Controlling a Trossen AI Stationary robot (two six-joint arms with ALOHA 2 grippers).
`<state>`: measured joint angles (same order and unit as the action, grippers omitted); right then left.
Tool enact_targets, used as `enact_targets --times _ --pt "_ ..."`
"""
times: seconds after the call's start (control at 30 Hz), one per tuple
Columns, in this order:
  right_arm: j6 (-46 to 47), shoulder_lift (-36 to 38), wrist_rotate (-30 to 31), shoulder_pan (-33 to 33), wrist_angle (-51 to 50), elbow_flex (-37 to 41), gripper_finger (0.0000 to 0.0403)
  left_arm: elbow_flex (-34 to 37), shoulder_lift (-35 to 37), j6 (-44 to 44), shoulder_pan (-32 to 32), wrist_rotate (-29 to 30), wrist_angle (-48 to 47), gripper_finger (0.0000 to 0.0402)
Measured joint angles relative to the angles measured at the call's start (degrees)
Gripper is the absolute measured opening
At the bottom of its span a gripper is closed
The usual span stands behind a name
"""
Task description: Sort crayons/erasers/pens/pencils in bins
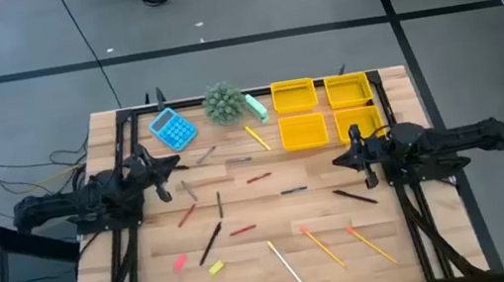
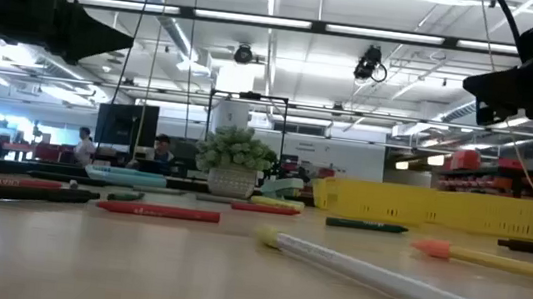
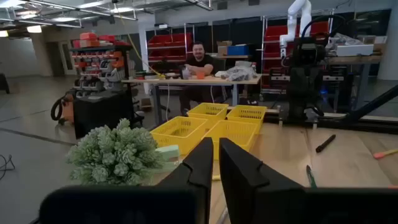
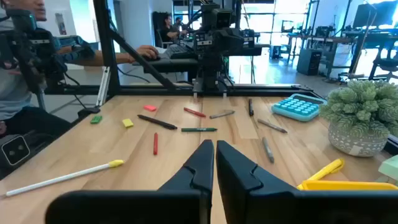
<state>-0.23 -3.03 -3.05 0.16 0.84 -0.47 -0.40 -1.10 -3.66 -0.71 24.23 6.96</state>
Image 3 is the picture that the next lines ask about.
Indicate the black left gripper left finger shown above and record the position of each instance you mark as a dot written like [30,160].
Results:
[199,168]

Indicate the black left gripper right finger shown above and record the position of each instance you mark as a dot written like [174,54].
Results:
[245,186]

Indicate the black pen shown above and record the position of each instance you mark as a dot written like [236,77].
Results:
[325,143]

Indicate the yellow pencil orange eraser cap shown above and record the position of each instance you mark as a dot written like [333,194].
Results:
[381,154]

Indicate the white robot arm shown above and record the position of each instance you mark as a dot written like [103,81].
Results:
[297,12]

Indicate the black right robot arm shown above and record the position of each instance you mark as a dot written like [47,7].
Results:
[303,87]

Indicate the black tool cart red bins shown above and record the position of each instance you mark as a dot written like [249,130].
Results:
[102,112]

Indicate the mint green stapler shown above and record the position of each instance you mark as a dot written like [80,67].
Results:
[169,152]

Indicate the yellow plastic bin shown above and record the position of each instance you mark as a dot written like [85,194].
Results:
[236,133]
[206,109]
[247,112]
[177,130]

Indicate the green artificial potted plant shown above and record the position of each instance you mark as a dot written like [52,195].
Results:
[115,152]

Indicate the wooden desk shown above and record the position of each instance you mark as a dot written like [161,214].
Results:
[217,81]

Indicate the orange cup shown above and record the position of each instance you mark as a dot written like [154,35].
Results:
[200,75]

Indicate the clear plastic bag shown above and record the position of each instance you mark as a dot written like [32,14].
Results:
[239,74]

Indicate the person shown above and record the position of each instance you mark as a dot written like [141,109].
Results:
[199,60]

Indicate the cardboard box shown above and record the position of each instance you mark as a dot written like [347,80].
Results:
[222,49]

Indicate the blue box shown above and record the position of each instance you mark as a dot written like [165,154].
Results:
[237,50]

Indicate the orange shop vacuum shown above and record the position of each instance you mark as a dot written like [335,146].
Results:
[66,109]

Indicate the wooden workbench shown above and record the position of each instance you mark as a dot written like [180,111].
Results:
[354,59]

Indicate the white box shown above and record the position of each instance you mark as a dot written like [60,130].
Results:
[354,50]

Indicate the black table frame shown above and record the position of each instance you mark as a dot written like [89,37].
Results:
[373,124]

